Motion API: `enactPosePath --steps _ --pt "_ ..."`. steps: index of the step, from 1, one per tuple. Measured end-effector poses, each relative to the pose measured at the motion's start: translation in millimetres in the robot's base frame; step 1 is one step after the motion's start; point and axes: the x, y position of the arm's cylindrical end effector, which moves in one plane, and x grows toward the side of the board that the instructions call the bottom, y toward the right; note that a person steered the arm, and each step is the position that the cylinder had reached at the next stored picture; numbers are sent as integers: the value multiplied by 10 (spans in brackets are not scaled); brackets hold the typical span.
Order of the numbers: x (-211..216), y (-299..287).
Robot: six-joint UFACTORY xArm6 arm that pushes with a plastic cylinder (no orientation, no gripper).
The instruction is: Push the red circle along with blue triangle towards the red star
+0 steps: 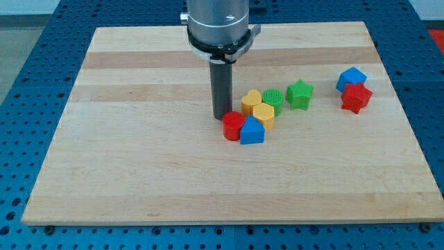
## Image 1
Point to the blue triangle block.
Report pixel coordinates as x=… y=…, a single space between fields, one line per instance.
x=252 y=132

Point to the green star block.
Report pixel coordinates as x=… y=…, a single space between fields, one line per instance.
x=299 y=95

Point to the red cylinder block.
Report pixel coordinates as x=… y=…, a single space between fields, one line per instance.
x=233 y=122

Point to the yellow heart block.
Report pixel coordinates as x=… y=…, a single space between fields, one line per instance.
x=249 y=101

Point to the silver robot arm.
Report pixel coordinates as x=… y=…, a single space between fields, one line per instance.
x=219 y=33

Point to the blue cube block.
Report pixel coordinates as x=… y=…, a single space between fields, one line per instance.
x=351 y=76

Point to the wooden board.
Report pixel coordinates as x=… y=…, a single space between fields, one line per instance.
x=137 y=143

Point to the yellow hexagon block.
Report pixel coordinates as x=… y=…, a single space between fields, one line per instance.
x=265 y=114

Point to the red star block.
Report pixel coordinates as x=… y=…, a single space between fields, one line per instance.
x=355 y=97

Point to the blue perforated table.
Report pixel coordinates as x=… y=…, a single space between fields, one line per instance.
x=31 y=111

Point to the green cylinder block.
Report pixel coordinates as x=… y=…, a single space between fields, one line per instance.
x=275 y=98

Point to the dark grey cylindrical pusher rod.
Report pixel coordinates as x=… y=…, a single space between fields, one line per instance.
x=221 y=87

